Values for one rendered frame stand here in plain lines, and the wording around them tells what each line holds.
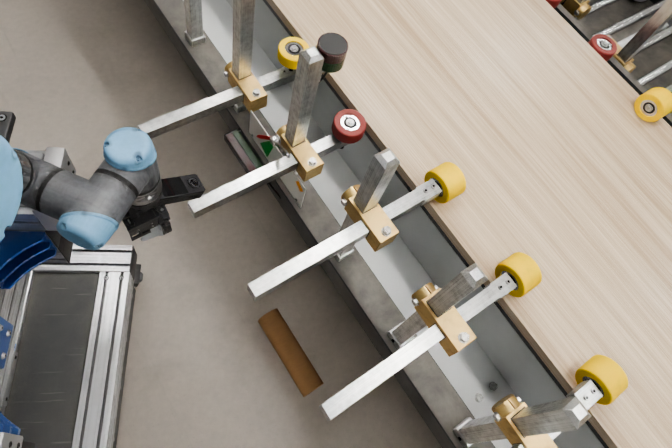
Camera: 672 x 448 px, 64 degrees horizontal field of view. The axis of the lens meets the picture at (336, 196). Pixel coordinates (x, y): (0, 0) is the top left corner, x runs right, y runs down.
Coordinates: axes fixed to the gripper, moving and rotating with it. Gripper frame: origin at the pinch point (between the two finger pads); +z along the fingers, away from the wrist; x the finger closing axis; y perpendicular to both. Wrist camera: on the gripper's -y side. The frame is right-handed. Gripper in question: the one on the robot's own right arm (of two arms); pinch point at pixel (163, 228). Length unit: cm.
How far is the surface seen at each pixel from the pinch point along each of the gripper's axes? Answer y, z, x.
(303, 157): -34.5, -4.5, 1.3
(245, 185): -19.5, -3.5, 0.9
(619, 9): -178, 11, -4
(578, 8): -142, -3, -5
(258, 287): -8.0, -13.5, 25.1
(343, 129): -45.4, -8.2, 0.9
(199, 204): -8.6, -3.5, 0.3
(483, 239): -57, -8, 40
